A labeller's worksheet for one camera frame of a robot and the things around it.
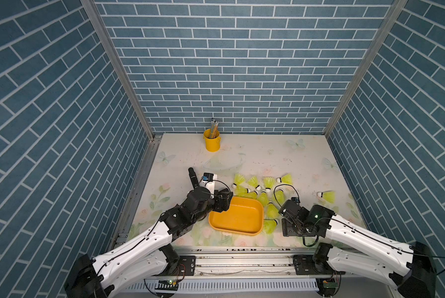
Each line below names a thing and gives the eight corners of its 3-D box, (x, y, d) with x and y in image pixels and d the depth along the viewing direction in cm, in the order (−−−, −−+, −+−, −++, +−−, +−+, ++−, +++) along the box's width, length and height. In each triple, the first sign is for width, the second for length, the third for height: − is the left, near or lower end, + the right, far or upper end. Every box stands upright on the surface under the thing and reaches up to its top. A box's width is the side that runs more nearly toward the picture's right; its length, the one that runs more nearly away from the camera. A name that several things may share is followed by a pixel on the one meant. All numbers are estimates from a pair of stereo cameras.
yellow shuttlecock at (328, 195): (319, 203, 94) (321, 201, 92) (316, 192, 98) (317, 190, 96) (336, 203, 94) (338, 201, 92) (332, 192, 98) (334, 190, 97)
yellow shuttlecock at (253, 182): (247, 183, 99) (248, 179, 96) (251, 178, 101) (252, 174, 98) (259, 191, 96) (260, 187, 93) (263, 186, 98) (264, 182, 95)
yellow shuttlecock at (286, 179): (277, 185, 100) (278, 180, 97) (275, 178, 103) (277, 173, 100) (290, 185, 100) (292, 181, 97) (288, 178, 104) (290, 173, 100)
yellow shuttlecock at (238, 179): (234, 189, 98) (234, 185, 95) (228, 183, 101) (228, 178, 97) (244, 182, 101) (244, 178, 97) (238, 176, 104) (238, 171, 100)
